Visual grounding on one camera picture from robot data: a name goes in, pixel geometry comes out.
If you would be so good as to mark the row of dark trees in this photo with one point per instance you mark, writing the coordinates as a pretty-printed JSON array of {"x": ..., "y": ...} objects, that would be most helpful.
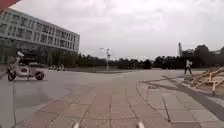
[{"x": 133, "y": 63}]

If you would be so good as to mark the grey stone slab pavement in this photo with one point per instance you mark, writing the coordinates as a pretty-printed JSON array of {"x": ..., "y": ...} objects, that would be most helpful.
[{"x": 100, "y": 96}]

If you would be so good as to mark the robot's own part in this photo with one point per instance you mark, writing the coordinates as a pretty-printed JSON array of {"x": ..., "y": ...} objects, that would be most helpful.
[
  {"x": 141, "y": 125},
  {"x": 76, "y": 125}
]

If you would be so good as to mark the tall thin tower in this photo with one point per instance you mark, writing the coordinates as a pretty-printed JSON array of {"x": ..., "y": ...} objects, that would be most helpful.
[{"x": 180, "y": 50}]

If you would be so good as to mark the grey glass-fronted building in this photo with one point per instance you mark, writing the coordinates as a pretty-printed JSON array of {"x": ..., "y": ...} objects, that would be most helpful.
[{"x": 36, "y": 36}]

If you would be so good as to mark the person on scooter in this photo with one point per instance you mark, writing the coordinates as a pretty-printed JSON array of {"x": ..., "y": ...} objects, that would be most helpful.
[{"x": 23, "y": 70}]

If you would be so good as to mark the dark paved strip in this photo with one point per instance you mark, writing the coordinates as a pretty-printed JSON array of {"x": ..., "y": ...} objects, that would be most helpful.
[{"x": 200, "y": 96}]

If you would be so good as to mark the yellow metal barrier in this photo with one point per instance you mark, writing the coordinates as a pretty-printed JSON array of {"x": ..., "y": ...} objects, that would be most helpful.
[{"x": 208, "y": 78}]

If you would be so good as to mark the pale lamp post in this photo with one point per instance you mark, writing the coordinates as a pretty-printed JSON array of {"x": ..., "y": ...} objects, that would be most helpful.
[{"x": 107, "y": 56}]

